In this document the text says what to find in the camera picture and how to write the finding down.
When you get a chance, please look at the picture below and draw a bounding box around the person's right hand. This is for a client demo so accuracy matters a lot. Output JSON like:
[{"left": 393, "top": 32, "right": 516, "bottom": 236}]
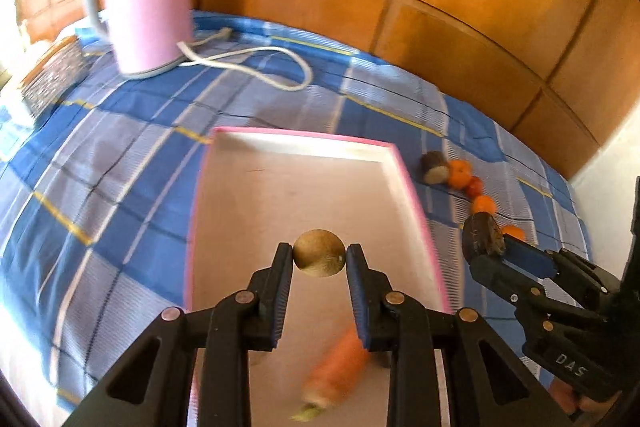
[{"left": 549, "top": 382, "right": 611, "bottom": 423}]

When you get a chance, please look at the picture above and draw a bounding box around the pink-edged cardboard box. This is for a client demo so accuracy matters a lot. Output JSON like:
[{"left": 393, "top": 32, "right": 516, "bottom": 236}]
[{"left": 182, "top": 126, "right": 453, "bottom": 427}]

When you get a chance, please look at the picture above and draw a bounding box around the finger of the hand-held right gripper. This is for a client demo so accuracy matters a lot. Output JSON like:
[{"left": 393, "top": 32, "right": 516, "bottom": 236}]
[
  {"left": 470, "top": 252, "right": 608, "bottom": 338},
  {"left": 504, "top": 237, "right": 622, "bottom": 303}
]

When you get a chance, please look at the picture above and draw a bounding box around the silver embossed tissue box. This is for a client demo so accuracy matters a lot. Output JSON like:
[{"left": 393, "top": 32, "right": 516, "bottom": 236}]
[{"left": 22, "top": 36, "right": 87, "bottom": 118}]

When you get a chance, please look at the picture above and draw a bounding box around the white tissue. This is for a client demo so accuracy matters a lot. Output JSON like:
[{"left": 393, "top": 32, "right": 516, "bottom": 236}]
[{"left": 0, "top": 21, "right": 38, "bottom": 128}]

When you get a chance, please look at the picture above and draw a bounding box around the small round brown fruit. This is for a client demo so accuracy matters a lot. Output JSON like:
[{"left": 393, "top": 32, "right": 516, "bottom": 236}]
[{"left": 293, "top": 229, "right": 347, "bottom": 279}]

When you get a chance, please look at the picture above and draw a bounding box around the orange carrot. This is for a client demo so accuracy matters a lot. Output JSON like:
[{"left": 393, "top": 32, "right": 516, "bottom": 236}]
[{"left": 292, "top": 327, "right": 371, "bottom": 423}]

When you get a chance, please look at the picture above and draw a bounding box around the dark cylindrical sugarcane piece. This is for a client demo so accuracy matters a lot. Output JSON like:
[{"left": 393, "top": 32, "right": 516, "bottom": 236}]
[
  {"left": 419, "top": 150, "right": 451, "bottom": 185},
  {"left": 463, "top": 213, "right": 507, "bottom": 260}
]

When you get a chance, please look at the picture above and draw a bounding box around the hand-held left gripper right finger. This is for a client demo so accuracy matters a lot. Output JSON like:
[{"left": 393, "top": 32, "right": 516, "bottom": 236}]
[{"left": 346, "top": 243, "right": 576, "bottom": 427}]

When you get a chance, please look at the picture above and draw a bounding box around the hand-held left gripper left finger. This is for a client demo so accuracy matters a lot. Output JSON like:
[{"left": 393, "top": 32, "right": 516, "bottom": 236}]
[{"left": 65, "top": 243, "right": 293, "bottom": 427}]

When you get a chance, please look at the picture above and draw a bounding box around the white kettle power cord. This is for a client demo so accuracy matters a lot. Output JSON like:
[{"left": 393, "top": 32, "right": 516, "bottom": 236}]
[{"left": 177, "top": 27, "right": 313, "bottom": 92}]

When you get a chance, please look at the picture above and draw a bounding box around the pink electric kettle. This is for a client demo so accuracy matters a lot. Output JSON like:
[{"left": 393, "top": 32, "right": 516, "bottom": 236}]
[{"left": 82, "top": 0, "right": 196, "bottom": 80}]

